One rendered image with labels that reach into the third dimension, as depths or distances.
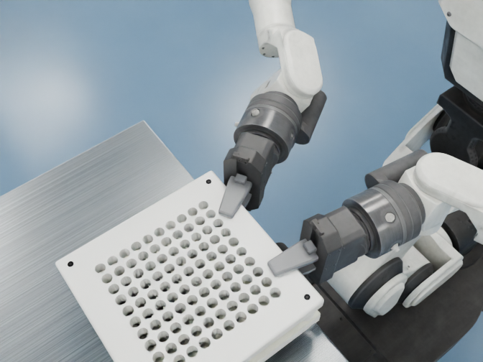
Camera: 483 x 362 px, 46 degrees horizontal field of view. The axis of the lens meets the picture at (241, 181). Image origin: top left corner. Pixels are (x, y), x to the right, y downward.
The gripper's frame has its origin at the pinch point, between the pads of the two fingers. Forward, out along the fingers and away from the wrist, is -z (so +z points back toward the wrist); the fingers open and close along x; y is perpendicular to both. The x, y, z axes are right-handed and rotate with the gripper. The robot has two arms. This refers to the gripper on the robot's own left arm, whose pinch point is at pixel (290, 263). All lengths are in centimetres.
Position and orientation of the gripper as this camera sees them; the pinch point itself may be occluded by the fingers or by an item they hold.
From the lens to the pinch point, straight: 73.8
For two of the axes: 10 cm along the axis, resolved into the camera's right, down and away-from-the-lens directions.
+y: -4.8, -7.2, 5.0
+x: -0.1, 5.7, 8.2
